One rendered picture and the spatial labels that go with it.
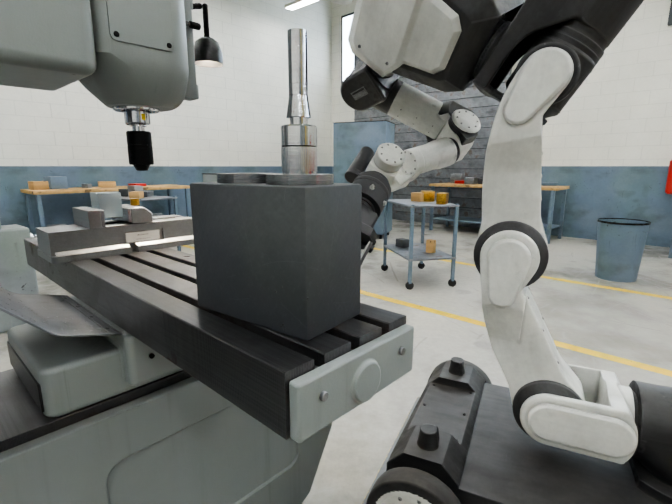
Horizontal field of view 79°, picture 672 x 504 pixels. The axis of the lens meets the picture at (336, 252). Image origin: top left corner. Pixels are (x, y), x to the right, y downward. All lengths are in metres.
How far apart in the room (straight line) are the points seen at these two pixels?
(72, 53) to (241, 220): 0.41
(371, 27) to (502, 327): 0.70
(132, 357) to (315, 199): 0.49
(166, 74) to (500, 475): 1.04
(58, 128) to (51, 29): 6.84
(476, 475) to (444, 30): 0.89
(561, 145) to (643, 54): 1.60
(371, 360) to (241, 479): 0.69
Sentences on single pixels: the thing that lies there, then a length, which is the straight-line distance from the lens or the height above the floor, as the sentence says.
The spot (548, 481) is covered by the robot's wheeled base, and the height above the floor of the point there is 0.57.
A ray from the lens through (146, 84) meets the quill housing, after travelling 0.89.
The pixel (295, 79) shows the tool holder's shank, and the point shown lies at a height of 1.30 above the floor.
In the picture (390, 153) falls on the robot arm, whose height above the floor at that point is 1.22.
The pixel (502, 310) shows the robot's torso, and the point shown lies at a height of 0.90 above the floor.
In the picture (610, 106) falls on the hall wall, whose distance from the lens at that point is 8.04.
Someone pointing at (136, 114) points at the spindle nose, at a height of 1.30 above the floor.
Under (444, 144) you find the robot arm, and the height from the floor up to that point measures 1.25.
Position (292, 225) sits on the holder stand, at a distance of 0.48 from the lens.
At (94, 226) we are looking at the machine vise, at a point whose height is 1.06.
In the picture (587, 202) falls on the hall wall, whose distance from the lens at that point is 8.03.
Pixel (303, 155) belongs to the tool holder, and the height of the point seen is 1.21.
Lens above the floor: 1.19
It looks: 12 degrees down
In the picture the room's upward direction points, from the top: straight up
